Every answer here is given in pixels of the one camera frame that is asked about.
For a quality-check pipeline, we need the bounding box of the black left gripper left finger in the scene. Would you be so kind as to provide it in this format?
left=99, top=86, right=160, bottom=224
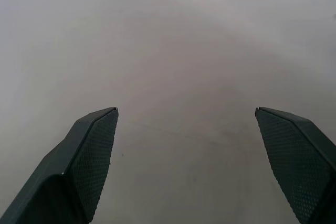
left=0, top=106, right=119, bottom=224

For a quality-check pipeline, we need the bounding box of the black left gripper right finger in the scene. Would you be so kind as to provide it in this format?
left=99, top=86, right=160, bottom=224
left=254, top=106, right=336, bottom=224

